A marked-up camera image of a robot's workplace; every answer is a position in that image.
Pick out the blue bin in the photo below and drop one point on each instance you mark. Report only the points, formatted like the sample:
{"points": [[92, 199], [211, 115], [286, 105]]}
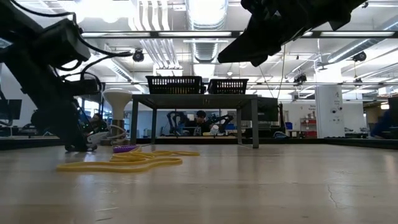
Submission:
{"points": [[289, 125]]}

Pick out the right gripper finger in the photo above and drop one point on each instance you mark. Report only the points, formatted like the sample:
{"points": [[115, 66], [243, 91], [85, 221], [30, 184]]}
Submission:
{"points": [[259, 60], [261, 40]]}

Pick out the white light bulb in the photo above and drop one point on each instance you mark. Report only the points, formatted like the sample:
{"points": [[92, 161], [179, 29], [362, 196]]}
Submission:
{"points": [[117, 99]]}

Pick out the yellow rubber band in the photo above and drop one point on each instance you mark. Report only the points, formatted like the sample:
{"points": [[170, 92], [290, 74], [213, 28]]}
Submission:
{"points": [[109, 169], [180, 153]]}

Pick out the white LED light strip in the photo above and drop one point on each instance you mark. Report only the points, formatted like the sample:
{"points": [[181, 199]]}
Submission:
{"points": [[192, 34], [357, 34], [118, 34], [308, 34]]}

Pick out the white plastic bottle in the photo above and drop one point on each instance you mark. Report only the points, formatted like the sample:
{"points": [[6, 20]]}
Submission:
{"points": [[214, 130]]}

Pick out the black monitor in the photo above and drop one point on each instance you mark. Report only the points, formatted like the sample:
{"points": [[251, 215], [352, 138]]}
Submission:
{"points": [[267, 109], [14, 109]]}

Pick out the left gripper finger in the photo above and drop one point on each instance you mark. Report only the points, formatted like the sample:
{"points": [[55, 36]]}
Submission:
{"points": [[66, 140], [81, 140]]}

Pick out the black plastic mesh basket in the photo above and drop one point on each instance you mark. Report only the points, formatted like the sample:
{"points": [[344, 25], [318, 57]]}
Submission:
{"points": [[227, 81], [174, 77]]}

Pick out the grey perforated metal shelf riser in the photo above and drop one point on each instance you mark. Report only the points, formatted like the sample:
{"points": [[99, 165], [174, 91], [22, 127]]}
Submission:
{"points": [[192, 101]]}

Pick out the person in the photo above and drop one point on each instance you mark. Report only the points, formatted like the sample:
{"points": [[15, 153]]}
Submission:
{"points": [[98, 119], [201, 114], [384, 124]]}

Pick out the white building column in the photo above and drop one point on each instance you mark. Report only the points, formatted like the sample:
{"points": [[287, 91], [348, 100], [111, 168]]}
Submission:
{"points": [[329, 109]]}

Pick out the black background robot arm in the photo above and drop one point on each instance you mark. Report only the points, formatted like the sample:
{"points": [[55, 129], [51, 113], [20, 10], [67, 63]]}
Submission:
{"points": [[174, 119], [222, 119]]}

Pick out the red storage shelf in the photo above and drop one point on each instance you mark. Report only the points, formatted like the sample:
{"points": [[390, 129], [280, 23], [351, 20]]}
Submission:
{"points": [[308, 133]]}

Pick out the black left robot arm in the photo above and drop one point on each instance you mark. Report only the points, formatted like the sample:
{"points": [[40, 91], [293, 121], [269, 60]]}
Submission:
{"points": [[46, 40]]}

